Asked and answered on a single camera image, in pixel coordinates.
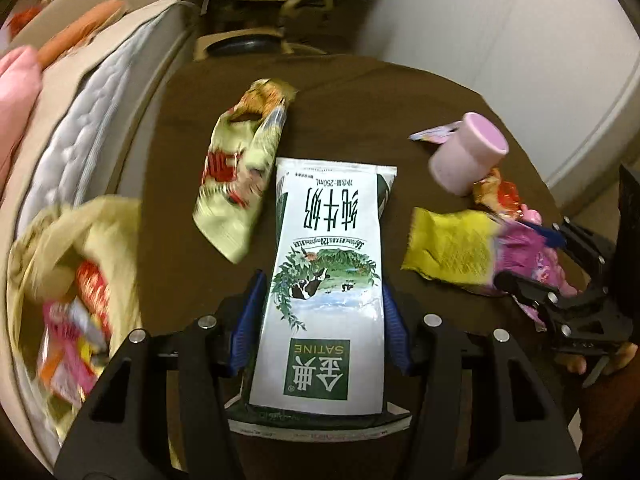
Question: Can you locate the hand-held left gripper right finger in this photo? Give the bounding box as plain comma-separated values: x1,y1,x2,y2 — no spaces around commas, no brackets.
382,284,583,480

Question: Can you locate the person's right hand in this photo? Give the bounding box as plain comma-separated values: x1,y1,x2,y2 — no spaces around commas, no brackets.
554,341,640,377

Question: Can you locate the pink round jar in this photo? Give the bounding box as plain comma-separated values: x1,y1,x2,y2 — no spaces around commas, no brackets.
429,112,510,196

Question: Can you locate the white green milk carton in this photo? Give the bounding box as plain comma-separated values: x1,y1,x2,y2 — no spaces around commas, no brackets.
227,156,413,433

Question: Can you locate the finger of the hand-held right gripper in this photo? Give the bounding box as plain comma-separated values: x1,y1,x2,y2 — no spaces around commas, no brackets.
495,272,563,311
530,217,613,281

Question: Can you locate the small pink white wrapper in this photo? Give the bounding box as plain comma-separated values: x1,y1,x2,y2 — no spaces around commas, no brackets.
409,122,458,145

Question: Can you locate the wooden side stand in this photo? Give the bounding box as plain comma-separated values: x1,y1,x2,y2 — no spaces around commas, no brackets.
194,32,297,62

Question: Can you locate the yellow plastic trash bag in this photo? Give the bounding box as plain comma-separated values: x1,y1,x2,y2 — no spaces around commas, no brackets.
7,195,143,461

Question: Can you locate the red orange snack wrapper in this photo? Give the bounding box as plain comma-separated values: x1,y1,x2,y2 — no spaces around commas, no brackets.
472,167,526,221

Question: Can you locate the pink caterpillar toy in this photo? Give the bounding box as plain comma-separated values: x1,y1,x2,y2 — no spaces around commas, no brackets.
520,204,583,297

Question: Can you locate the cream printed snack wrapper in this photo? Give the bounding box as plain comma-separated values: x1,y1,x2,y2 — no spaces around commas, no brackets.
192,78,300,264

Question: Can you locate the orange pillow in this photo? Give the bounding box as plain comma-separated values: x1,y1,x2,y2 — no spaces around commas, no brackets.
37,0,126,68

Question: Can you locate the pink floral duvet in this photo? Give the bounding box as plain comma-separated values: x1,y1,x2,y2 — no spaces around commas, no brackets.
0,44,43,186

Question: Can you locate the black round tray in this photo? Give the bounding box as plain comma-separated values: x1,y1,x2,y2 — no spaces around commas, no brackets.
207,35,282,59

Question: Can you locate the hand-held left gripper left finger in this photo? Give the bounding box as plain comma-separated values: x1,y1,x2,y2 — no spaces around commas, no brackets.
54,269,268,480

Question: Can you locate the pink red wrapper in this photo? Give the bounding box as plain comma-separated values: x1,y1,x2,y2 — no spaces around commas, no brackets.
40,297,108,406

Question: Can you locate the yellow wrapper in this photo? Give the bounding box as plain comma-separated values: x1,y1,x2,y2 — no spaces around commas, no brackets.
402,207,501,296

